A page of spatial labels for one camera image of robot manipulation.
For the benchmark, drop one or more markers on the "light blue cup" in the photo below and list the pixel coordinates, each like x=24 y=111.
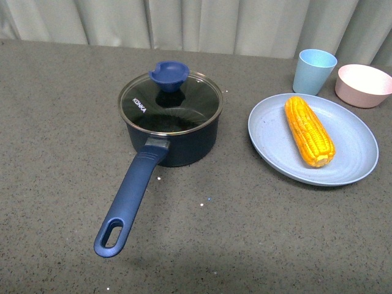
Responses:
x=313 y=68

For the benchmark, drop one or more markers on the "white curtain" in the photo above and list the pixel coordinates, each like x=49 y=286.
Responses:
x=354 y=31

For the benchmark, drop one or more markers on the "yellow corn cob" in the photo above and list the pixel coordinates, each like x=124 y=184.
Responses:
x=313 y=141

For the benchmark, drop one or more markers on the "dark blue saucepan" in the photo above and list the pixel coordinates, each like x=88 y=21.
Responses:
x=152 y=150

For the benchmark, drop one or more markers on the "pink bowl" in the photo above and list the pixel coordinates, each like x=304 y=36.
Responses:
x=362 y=86

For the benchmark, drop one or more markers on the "light blue plate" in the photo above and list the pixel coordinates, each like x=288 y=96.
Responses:
x=357 y=151

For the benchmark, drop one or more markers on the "glass lid with blue knob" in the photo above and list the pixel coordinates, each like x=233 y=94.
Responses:
x=170 y=100

